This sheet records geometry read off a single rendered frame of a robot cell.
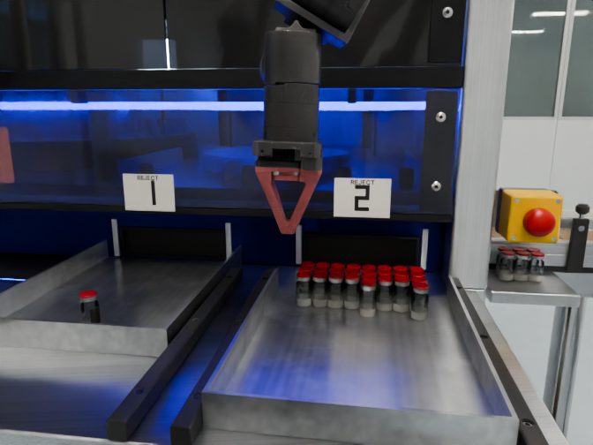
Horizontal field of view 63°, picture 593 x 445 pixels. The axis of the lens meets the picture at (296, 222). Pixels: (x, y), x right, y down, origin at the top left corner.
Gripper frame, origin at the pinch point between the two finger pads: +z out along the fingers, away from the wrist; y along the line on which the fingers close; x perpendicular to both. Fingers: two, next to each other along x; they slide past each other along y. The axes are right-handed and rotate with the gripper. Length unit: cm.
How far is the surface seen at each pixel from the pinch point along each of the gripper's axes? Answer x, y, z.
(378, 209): -12.0, 22.0, 1.7
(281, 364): 0.1, -2.8, 14.8
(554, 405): -49, 35, 41
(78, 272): 36.7, 23.9, 15.0
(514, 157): -198, 471, 21
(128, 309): 22.6, 10.4, 15.2
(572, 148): -254, 467, 10
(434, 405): -15.0, -9.3, 14.5
